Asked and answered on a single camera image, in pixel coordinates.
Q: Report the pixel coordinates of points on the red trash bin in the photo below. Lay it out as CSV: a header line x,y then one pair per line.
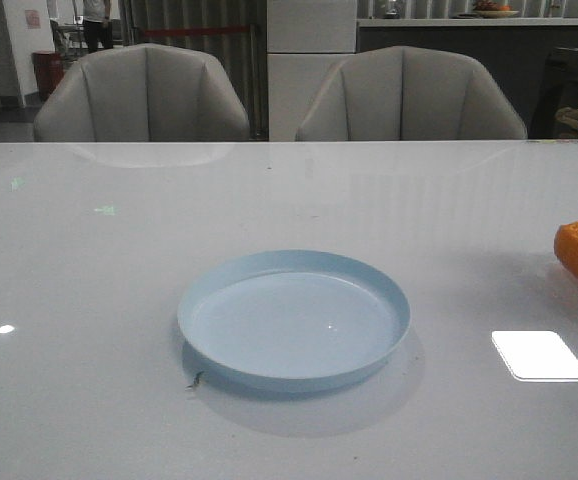
x,y
48,69

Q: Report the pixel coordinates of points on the fruit bowl on counter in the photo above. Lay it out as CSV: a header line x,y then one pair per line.
x,y
493,9

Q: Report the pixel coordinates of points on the person in white shirt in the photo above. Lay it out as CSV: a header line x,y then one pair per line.
x,y
96,24

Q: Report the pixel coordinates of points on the grey armchair right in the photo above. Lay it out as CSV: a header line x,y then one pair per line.
x,y
405,93

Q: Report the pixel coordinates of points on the white refrigerator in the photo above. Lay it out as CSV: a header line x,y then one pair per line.
x,y
304,38

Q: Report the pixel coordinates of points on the light blue round plate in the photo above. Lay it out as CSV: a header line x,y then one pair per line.
x,y
295,321

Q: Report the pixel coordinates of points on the grey armchair left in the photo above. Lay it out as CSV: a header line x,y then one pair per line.
x,y
143,93

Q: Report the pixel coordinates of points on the grey armchair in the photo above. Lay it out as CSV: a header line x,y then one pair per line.
x,y
143,93
405,93

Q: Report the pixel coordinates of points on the dark wooden side furniture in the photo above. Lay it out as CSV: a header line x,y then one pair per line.
x,y
556,113

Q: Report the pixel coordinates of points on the red barrier belt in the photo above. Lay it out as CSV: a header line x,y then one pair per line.
x,y
204,31

